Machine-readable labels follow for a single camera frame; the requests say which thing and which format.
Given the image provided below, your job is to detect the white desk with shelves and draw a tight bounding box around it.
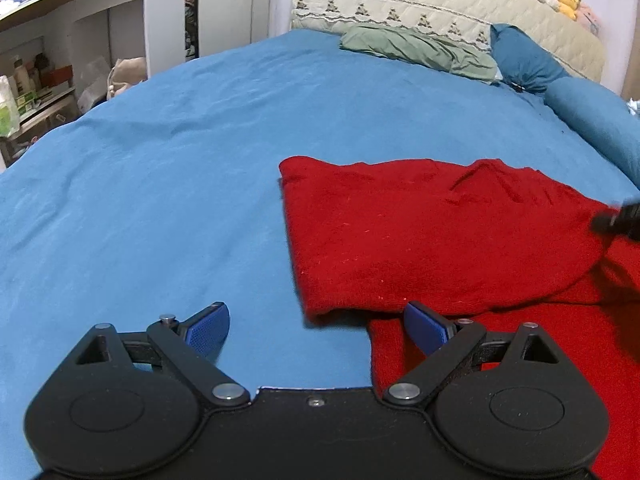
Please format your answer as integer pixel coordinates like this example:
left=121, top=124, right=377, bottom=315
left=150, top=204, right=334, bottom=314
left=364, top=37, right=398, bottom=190
left=0, top=0, right=189, bottom=170

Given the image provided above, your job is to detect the white plastic bag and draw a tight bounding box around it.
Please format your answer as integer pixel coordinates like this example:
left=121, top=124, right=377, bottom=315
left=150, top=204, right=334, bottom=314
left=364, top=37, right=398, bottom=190
left=77, top=57, right=111, bottom=116

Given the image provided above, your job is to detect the white wardrobe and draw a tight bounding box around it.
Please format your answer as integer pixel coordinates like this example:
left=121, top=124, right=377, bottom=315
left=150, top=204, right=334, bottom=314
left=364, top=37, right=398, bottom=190
left=198, top=0, right=276, bottom=58

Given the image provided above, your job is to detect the blue bed sheet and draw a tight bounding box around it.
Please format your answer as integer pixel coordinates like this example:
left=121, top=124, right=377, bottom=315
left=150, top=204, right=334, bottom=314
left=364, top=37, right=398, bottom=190
left=0, top=28, right=640, bottom=480

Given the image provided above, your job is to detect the red knitted sweater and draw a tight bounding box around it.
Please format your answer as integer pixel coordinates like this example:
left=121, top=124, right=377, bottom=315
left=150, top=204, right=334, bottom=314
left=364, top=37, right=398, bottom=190
left=278, top=157, right=640, bottom=480

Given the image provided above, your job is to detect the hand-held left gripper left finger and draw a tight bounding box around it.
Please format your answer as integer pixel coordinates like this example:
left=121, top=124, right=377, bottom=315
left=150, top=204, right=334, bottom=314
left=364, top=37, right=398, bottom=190
left=74, top=302, right=251, bottom=409

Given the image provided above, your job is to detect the white bottle with green label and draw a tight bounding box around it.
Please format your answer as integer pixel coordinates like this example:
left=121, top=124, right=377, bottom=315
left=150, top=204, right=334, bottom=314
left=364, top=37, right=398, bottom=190
left=13, top=56, right=31, bottom=96

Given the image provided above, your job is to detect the light blue pillow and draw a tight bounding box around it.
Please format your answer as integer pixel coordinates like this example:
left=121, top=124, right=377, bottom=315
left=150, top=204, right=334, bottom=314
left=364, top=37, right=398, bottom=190
left=544, top=77, right=640, bottom=187

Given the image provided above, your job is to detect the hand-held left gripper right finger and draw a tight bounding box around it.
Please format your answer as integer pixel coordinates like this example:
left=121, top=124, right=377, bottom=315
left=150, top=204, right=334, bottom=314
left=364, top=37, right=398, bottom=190
left=383, top=302, right=562, bottom=409

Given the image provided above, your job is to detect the beige cloth bag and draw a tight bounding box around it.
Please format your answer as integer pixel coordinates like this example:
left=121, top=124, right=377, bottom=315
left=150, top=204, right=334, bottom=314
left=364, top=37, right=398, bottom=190
left=107, top=58, right=149, bottom=99

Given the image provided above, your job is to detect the red box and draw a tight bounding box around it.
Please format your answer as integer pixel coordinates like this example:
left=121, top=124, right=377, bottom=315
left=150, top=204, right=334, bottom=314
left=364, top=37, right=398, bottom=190
left=40, top=66, right=74, bottom=88

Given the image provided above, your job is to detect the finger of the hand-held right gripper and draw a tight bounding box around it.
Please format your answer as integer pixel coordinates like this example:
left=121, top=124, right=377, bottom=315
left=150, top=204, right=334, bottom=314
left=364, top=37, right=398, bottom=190
left=591, top=202, right=640, bottom=239

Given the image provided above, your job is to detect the beige quilted headboard cover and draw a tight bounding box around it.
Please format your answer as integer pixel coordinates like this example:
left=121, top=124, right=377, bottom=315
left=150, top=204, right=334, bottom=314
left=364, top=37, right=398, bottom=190
left=290, top=0, right=607, bottom=84

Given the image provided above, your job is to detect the green tissue pack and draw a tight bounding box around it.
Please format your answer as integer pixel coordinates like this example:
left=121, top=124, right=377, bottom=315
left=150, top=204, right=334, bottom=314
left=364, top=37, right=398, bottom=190
left=0, top=75, right=21, bottom=137

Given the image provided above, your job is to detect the green pillow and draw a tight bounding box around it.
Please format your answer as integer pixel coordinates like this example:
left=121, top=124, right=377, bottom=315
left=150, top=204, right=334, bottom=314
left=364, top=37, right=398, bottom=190
left=339, top=23, right=499, bottom=84

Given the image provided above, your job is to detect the dark blue pillow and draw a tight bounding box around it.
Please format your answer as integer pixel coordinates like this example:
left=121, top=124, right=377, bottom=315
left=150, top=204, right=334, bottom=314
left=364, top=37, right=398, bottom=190
left=489, top=23, right=572, bottom=94

